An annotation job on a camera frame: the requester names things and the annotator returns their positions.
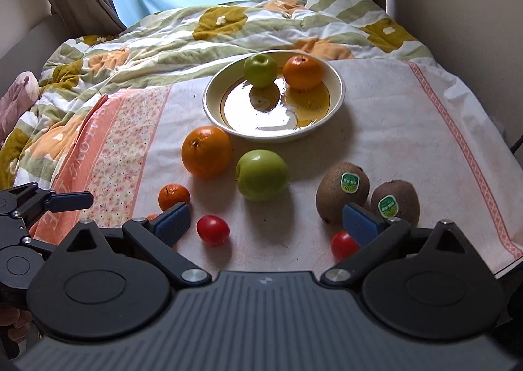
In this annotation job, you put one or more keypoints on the brown kiwi with sticker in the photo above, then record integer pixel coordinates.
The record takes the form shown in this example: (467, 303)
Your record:
(331, 195)
(402, 199)

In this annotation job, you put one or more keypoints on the medium orange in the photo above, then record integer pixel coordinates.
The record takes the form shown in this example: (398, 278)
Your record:
(302, 72)

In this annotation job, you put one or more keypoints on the small mandarin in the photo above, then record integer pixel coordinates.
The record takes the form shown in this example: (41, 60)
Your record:
(171, 196)

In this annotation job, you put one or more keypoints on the pink pillow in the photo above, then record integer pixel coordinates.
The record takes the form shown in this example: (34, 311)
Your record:
(16, 105)

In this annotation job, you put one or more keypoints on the green striped floral quilt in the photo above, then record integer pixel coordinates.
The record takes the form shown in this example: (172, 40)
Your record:
(163, 40)

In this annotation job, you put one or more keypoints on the small green apple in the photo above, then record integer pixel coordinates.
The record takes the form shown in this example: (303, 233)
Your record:
(260, 68)

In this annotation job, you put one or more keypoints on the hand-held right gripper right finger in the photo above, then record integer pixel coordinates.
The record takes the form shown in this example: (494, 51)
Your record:
(360, 226)

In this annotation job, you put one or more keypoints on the red cherry tomato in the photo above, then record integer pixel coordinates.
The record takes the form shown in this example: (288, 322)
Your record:
(342, 246)
(212, 231)

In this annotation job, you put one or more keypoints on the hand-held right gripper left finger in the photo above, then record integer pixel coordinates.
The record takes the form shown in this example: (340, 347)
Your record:
(173, 224)

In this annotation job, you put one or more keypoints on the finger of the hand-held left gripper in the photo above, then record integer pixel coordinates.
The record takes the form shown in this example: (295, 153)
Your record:
(39, 245)
(71, 201)

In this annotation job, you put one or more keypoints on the cream ceramic bowl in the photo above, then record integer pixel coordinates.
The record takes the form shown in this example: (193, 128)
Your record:
(261, 128)

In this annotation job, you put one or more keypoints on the large orange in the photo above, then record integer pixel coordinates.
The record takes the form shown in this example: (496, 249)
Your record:
(206, 152)

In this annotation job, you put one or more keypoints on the large green apple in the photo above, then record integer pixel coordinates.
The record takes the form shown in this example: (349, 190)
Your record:
(261, 175)

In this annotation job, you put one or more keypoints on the person's left hand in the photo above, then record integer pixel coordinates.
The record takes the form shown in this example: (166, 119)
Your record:
(16, 328)

